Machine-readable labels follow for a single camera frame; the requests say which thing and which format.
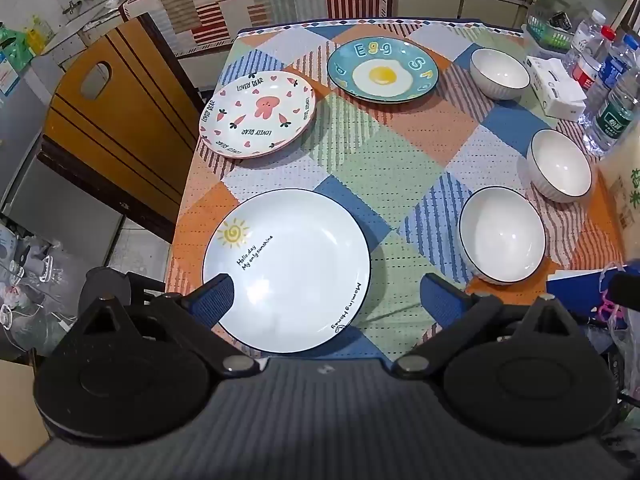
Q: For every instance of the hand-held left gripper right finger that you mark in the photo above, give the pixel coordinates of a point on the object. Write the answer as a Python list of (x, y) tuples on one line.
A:
[(440, 301)]

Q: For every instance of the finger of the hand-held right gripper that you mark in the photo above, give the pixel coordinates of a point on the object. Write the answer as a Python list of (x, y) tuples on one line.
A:
[(629, 287)]

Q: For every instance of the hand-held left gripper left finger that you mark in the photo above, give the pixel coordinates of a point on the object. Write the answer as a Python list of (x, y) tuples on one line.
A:
[(217, 301)]

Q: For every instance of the white plate with sun print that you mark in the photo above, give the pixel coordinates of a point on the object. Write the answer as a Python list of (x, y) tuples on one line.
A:
[(295, 265)]

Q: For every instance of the white bowl with dark rim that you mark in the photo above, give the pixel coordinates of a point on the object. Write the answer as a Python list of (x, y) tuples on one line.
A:
[(560, 165), (502, 235), (500, 70)]

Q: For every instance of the pink rabbit print plate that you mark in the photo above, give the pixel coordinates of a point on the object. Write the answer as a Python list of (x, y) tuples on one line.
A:
[(260, 127)]

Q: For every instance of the teal fried egg plate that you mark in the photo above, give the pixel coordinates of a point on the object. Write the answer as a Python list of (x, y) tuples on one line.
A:
[(350, 57)]

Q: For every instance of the pink scissors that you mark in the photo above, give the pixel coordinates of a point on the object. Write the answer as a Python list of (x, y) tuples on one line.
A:
[(607, 305)]

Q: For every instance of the blue bag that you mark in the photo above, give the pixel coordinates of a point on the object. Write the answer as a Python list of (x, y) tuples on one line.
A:
[(575, 287)]

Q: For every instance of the pale sack with green print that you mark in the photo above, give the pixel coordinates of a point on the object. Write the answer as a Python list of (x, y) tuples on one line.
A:
[(622, 195)]

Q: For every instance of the patchwork checked tablecloth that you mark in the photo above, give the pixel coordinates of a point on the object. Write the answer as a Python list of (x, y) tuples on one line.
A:
[(350, 160)]

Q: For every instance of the green label water bottle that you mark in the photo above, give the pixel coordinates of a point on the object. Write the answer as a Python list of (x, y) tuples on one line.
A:
[(614, 120)]

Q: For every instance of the wooden chair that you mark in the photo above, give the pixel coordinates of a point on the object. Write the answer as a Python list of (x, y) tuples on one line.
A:
[(115, 125)]

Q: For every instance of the white tissue box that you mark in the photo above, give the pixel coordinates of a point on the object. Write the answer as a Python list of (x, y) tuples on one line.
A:
[(552, 87)]

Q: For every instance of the red label water bottle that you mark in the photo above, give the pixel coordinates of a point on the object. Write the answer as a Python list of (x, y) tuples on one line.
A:
[(585, 72)]

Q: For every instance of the blue label water bottle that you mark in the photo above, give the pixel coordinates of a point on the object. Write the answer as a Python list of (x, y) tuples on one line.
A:
[(614, 67)]

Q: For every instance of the cardboard box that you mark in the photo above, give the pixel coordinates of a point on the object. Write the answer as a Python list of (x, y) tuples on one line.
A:
[(15, 410)]

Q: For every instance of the clear water bottle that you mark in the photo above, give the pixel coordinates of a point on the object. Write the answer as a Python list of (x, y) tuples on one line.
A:
[(582, 35)]

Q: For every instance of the grey metal cabinet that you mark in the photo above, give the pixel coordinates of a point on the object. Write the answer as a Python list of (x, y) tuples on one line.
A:
[(25, 125)]

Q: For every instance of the green plastic basket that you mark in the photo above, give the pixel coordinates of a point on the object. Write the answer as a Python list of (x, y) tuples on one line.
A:
[(547, 35)]

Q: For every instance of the white kitchen cabinet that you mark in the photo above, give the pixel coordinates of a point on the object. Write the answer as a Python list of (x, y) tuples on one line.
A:
[(450, 2)]

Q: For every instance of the patchwork counter curtain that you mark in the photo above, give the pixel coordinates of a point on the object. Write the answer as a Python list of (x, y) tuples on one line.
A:
[(225, 0)]

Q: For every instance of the yellow bottle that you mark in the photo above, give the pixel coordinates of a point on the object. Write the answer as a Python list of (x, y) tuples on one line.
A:
[(39, 30)]

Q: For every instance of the green plastic bag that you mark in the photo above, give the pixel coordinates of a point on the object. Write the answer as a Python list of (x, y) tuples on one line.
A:
[(14, 45)]

